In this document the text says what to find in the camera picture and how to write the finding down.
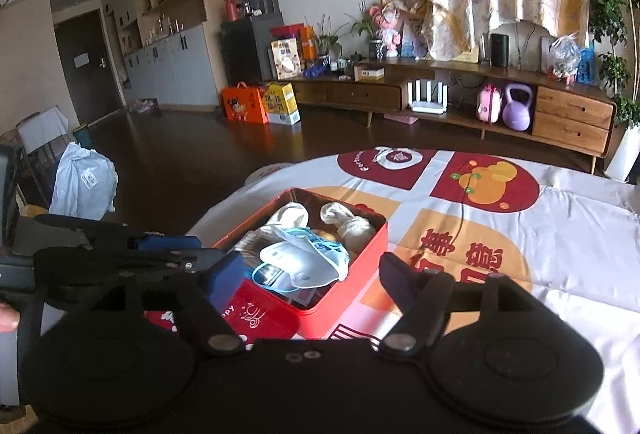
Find white gauze towel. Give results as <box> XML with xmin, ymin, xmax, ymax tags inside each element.
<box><xmin>320</xmin><ymin>202</ymin><xmax>376</xmax><ymax>252</ymax></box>

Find white face mask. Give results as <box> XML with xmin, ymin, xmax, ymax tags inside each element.
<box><xmin>259</xmin><ymin>202</ymin><xmax>309</xmax><ymax>234</ymax></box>

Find white plastic bag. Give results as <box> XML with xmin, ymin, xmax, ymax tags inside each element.
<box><xmin>49</xmin><ymin>143</ymin><xmax>118</xmax><ymax>221</ymax></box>

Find red gift box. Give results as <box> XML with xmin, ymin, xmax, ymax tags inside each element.
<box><xmin>144</xmin><ymin>186</ymin><xmax>391</xmax><ymax>345</ymax></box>

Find printed white tablecloth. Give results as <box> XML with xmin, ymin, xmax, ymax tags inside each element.
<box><xmin>191</xmin><ymin>146</ymin><xmax>639</xmax><ymax>433</ymax></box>

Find orange gift bag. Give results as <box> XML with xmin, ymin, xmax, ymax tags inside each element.
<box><xmin>220</xmin><ymin>82</ymin><xmax>268</xmax><ymax>124</ymax></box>

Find white wifi router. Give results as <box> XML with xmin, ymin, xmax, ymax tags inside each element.
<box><xmin>407</xmin><ymin>79</ymin><xmax>448</xmax><ymax>115</ymax></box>

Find yellow carton box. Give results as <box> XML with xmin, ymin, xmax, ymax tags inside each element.
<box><xmin>262</xmin><ymin>82</ymin><xmax>300</xmax><ymax>127</ymax></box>

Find purple kettlebell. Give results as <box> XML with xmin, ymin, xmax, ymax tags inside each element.
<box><xmin>502</xmin><ymin>83</ymin><xmax>534</xmax><ymax>132</ymax></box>

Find wooden tv cabinet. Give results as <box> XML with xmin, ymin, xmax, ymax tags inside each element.
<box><xmin>292</xmin><ymin>58</ymin><xmax>615</xmax><ymax>159</ymax></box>

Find black mini fridge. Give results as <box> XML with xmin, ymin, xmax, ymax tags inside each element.
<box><xmin>221</xmin><ymin>13</ymin><xmax>283</xmax><ymax>86</ymax></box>

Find black speaker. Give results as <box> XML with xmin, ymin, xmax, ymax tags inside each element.
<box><xmin>489</xmin><ymin>34</ymin><xmax>510</xmax><ymax>68</ymax></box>

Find clear plastic bag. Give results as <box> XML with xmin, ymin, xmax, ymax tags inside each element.
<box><xmin>548</xmin><ymin>35</ymin><xmax>582</xmax><ymax>84</ymax></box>

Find pink plush doll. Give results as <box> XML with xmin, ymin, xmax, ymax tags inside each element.
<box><xmin>369</xmin><ymin>0</ymin><xmax>405</xmax><ymax>58</ymax></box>

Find potted green tree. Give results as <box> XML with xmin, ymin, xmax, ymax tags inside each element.
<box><xmin>589</xmin><ymin>0</ymin><xmax>639</xmax><ymax>182</ymax></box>

